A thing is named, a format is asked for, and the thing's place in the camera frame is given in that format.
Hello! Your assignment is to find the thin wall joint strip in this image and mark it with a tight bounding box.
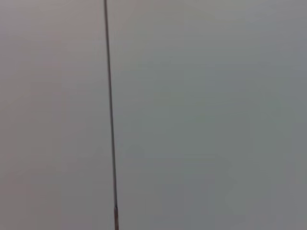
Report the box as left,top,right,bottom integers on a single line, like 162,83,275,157
103,0,120,230

